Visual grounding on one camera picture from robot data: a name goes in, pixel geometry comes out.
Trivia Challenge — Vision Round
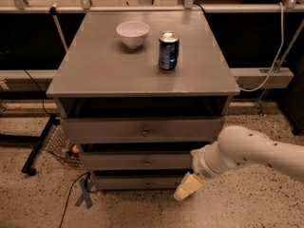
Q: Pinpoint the metal guard rail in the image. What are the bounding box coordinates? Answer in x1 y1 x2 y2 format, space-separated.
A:
0 0 304 15

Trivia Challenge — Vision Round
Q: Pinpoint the wooden stick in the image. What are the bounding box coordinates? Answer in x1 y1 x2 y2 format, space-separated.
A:
49 2 68 53

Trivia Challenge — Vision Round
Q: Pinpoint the grey drawer cabinet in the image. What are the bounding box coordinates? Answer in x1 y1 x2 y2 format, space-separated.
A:
47 9 239 177

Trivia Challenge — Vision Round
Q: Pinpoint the wire mesh basket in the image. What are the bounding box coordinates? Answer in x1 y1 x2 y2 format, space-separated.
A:
44 125 81 167

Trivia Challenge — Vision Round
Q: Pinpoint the grey bottom drawer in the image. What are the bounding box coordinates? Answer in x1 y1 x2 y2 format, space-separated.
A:
93 175 183 190

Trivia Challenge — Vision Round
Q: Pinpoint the grey top drawer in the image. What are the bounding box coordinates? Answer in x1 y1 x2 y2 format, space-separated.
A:
62 117 225 144

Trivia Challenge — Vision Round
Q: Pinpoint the grey drawer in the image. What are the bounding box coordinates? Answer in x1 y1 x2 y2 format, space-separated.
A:
80 149 198 170
93 175 183 190
62 117 225 144

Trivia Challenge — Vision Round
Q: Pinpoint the blue tape cross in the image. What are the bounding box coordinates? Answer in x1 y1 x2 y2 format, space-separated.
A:
75 179 93 209

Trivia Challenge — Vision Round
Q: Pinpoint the black stand leg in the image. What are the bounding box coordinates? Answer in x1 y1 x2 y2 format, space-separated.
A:
21 114 57 176

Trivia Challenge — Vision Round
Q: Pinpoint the black wall cable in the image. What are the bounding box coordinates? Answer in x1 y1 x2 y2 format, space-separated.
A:
23 69 53 116

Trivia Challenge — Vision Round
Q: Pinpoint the blue soda can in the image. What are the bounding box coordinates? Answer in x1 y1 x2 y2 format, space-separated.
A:
159 30 180 72

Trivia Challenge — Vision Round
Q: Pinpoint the white bowl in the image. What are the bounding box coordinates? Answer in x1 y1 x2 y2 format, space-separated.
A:
116 21 150 48

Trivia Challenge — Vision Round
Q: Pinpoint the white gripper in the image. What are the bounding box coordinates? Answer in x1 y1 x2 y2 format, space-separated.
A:
173 148 219 200

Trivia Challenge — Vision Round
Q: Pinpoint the black floor cable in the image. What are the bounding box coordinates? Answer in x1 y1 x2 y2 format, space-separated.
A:
58 171 100 228

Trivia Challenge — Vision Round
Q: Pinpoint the white cable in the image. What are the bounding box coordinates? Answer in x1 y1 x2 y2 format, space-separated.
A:
237 1 285 93

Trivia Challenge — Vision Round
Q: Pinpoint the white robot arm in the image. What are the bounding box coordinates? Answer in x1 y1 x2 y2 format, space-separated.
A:
174 125 304 200

